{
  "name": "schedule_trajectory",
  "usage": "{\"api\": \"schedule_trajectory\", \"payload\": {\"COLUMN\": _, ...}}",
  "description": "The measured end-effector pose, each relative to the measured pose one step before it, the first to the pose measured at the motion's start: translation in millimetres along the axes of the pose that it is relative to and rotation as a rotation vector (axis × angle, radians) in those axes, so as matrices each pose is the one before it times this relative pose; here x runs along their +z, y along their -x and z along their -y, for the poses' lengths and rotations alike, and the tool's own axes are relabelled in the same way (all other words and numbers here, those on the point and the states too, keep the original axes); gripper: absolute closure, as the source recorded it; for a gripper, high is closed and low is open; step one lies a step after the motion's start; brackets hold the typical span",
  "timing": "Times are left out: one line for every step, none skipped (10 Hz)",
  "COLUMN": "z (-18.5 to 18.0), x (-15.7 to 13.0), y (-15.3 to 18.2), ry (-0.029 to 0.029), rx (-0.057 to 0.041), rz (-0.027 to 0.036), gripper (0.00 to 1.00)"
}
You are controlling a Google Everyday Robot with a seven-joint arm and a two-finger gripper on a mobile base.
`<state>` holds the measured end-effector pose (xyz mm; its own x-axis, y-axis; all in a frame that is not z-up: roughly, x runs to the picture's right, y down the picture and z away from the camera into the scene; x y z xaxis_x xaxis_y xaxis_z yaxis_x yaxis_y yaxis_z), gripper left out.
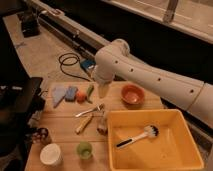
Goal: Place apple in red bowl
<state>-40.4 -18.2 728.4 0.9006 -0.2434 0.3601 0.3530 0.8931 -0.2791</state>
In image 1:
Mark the cream suction gripper tip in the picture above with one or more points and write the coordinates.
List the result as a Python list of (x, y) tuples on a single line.
[(103, 90)]

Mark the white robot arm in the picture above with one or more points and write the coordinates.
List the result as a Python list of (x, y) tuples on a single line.
[(191, 95)]

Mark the red bowl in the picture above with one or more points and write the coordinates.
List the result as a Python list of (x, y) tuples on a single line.
[(132, 94)]

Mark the green pepper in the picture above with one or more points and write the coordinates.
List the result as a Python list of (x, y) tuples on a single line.
[(89, 92)]

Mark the blue electronic box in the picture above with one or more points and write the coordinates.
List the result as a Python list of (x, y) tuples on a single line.
[(88, 65)]

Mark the blue sponge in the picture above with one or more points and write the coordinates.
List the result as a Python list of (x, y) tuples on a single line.
[(70, 94)]

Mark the light blue cloth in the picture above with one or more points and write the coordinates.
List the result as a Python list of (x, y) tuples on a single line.
[(58, 93)]

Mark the green cup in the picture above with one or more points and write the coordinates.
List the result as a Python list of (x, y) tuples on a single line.
[(84, 150)]

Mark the white dish brush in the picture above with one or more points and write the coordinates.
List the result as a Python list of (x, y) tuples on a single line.
[(150, 131)]

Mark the dark patterned can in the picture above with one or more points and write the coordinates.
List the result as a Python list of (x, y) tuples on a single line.
[(41, 136)]

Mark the white cup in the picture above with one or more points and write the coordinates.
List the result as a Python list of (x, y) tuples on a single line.
[(51, 155)]

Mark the yellow plastic bin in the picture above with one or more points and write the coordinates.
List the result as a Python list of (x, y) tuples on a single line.
[(173, 149)]

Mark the black box on floor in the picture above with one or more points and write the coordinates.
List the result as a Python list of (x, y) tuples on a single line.
[(29, 24)]

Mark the yellow handled knife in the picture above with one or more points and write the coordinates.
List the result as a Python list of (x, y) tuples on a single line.
[(83, 124)]

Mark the long metal rail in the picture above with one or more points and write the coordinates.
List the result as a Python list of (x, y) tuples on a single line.
[(97, 23)]

